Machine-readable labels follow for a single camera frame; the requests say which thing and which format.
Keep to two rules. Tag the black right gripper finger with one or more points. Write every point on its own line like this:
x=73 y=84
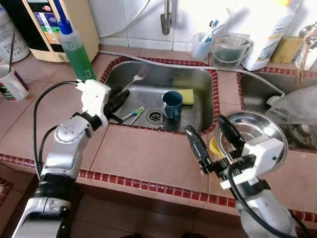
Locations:
x=199 y=151
x=232 y=135

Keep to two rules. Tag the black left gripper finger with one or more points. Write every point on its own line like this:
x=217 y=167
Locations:
x=121 y=106
x=121 y=94

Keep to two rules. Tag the green white plastic utensil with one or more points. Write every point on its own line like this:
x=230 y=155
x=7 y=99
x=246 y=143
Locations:
x=133 y=113

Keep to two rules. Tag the large steel bowl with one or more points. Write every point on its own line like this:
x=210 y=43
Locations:
x=257 y=129

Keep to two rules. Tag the steel fork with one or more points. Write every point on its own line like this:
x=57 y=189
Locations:
x=141 y=74

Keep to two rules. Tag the teal mug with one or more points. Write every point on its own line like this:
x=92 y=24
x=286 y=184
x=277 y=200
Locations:
x=173 y=109

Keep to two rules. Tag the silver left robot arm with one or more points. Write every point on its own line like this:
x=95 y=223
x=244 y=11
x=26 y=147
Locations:
x=64 y=148

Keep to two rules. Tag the steel sink basin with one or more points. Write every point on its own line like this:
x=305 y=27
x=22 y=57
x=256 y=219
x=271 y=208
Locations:
x=158 y=87
x=257 y=89

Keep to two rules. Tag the green dish soap bottle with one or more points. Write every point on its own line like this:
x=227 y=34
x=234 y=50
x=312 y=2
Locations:
x=79 y=57

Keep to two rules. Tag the pale yellow dish sponge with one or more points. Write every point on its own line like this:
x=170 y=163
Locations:
x=188 y=97

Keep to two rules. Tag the white rimmed bowl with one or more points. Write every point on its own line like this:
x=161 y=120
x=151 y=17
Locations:
x=302 y=136

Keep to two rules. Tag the thin white supply tube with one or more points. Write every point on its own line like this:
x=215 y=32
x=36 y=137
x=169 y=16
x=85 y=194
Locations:
x=133 y=24

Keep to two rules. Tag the clear plastic bag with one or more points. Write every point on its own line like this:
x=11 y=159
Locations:
x=297 y=104

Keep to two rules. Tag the green scouring pad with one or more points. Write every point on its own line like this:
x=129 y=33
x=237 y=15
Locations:
x=230 y=57

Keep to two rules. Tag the beige water filter appliance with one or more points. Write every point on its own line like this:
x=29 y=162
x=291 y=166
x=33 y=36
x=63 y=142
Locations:
x=81 y=25

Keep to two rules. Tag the pale toothbrush cup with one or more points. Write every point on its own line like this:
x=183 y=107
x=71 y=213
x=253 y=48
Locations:
x=200 y=49

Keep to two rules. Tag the clear plastic pail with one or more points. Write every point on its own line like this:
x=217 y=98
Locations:
x=232 y=40

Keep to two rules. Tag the white printed mug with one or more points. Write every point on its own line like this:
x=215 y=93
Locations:
x=12 y=84

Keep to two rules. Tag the mustard yellow sponge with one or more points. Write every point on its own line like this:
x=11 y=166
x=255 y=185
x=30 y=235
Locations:
x=285 y=49

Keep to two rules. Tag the white bottle green cap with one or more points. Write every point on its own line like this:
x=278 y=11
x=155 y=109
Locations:
x=311 y=59

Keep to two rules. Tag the white detergent bottle yellow cap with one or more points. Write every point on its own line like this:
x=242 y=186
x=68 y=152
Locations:
x=267 y=39

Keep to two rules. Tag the blue toothbrush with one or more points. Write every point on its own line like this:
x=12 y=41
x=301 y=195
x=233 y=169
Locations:
x=210 y=29

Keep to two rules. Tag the dark straw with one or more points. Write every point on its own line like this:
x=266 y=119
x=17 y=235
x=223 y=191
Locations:
x=12 y=49

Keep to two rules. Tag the white toothbrush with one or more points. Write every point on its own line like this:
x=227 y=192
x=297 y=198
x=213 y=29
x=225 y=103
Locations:
x=223 y=22

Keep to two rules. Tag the chrome gooseneck tap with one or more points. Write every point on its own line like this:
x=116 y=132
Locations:
x=309 y=34

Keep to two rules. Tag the white canister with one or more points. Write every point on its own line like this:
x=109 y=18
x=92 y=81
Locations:
x=12 y=34

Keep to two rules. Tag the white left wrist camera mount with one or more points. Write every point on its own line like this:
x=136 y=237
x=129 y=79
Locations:
x=94 y=99

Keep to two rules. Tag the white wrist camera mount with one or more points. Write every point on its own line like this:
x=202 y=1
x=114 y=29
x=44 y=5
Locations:
x=94 y=99
x=265 y=151

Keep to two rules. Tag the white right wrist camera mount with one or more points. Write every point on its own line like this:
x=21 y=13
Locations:
x=265 y=151

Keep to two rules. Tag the chrome wall tap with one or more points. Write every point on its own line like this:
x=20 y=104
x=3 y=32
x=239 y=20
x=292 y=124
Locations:
x=166 y=22

